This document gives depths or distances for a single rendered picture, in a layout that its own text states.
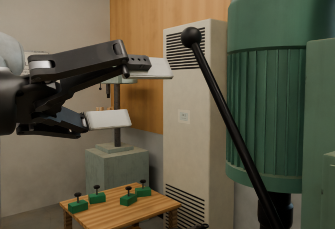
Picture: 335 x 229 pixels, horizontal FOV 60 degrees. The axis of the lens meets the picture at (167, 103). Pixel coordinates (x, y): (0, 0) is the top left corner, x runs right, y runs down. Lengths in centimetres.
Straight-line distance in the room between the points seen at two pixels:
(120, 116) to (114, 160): 227
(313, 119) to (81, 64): 30
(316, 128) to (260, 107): 8
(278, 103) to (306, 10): 14
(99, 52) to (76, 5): 336
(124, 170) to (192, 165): 83
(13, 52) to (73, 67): 57
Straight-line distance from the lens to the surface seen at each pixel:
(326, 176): 30
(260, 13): 47
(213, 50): 202
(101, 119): 46
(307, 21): 47
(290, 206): 57
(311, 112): 43
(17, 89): 33
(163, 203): 214
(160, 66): 37
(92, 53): 31
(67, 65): 31
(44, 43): 346
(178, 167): 231
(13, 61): 87
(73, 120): 43
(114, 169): 275
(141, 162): 288
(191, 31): 47
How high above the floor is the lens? 136
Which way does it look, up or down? 4 degrees down
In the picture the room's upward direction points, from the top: straight up
